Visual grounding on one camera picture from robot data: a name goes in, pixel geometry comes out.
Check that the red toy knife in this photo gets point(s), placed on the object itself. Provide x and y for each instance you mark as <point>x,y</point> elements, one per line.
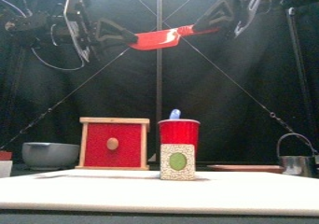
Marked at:
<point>154,39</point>

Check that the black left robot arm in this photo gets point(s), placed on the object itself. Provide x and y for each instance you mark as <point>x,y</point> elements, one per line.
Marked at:
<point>25,24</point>

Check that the blue utensil in cup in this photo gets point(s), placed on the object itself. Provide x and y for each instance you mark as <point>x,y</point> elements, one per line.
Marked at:
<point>175,114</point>

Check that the red plastic cup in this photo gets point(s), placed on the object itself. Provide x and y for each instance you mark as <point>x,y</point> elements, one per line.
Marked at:
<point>178,131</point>

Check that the grey bowl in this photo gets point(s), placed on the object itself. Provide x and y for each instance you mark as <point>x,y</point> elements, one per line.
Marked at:
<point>50,156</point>

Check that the brown flat tray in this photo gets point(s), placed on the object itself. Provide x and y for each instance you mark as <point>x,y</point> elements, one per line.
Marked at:
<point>245,168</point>

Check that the salmon nigiri toy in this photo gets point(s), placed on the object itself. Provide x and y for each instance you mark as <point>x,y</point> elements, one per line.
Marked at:
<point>5,165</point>

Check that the white cutting board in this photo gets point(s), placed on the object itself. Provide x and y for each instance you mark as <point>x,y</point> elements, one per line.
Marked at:
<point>125,193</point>

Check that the vertical metal frame pole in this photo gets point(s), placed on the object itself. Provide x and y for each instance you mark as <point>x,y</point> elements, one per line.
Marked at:
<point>159,78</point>

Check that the slanted metal frame strut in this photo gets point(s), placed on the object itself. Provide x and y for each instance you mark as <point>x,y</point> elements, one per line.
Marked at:
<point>297,47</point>

